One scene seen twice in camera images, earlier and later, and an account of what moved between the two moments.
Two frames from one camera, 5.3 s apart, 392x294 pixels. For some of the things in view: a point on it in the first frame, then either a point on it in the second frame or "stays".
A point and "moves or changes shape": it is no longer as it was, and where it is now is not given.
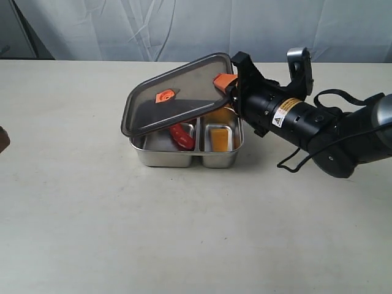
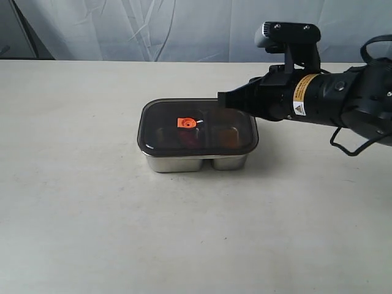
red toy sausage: [181, 136] moves or changes shape
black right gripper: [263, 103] to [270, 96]
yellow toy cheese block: [220, 139] to [228, 138]
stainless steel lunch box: [211, 139] moves or changes shape
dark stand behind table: [19, 40] stays
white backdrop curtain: [336, 31] stays
